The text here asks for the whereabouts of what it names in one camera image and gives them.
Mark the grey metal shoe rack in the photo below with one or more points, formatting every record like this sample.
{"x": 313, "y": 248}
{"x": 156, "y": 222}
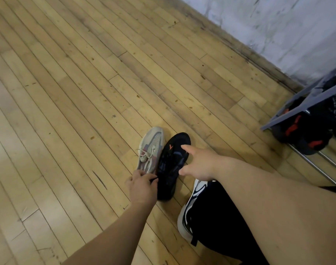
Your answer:
{"x": 308, "y": 102}

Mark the black shoe with red tab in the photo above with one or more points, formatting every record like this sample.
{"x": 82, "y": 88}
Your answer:
{"x": 290, "y": 126}
{"x": 314, "y": 144}

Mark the person's right forearm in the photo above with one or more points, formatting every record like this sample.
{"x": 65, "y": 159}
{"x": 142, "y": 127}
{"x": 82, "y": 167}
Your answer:
{"x": 281, "y": 212}

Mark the worn white black sneaker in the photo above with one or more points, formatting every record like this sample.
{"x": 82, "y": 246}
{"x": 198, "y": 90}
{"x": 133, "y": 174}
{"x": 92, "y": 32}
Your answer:
{"x": 185, "y": 215}

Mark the person's black shorts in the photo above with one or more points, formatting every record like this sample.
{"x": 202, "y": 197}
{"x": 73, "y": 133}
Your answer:
{"x": 220, "y": 223}

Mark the black orange sneaker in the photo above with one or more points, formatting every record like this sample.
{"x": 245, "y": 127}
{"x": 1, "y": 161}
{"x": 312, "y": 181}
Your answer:
{"x": 172, "y": 162}

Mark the beige grey lettered sneaker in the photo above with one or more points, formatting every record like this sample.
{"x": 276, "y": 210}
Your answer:
{"x": 152, "y": 143}

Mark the person's right hand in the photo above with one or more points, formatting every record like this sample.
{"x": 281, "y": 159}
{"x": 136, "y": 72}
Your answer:
{"x": 203, "y": 165}

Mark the person's left hand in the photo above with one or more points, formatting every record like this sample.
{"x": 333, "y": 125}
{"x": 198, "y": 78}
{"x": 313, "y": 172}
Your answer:
{"x": 143, "y": 190}

